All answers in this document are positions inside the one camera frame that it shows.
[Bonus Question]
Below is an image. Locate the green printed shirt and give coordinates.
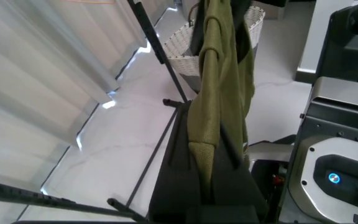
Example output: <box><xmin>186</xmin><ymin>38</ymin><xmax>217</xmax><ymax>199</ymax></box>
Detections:
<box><xmin>186</xmin><ymin>0</ymin><xmax>256</xmax><ymax>200</ymax></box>

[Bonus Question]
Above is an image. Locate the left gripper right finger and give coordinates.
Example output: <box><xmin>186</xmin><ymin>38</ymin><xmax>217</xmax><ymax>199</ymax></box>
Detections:
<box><xmin>203</xmin><ymin>121</ymin><xmax>269</xmax><ymax>224</ymax></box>

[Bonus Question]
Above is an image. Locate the white curtain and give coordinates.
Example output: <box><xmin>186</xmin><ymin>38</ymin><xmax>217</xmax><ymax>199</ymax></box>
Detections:
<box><xmin>0</xmin><ymin>0</ymin><xmax>175</xmax><ymax>195</ymax></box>

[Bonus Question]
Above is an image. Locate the white laundry basket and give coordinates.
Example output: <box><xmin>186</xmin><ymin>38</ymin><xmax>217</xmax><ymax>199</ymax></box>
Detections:
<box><xmin>162</xmin><ymin>2</ymin><xmax>266</xmax><ymax>93</ymax></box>

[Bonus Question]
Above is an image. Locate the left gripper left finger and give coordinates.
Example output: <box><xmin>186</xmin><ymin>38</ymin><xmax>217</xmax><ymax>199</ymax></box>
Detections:
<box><xmin>149</xmin><ymin>101</ymin><xmax>204</xmax><ymax>224</ymax></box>

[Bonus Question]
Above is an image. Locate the black clothes rack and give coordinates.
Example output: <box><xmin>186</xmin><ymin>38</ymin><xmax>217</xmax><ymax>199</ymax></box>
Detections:
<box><xmin>0</xmin><ymin>0</ymin><xmax>193</xmax><ymax>223</ymax></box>

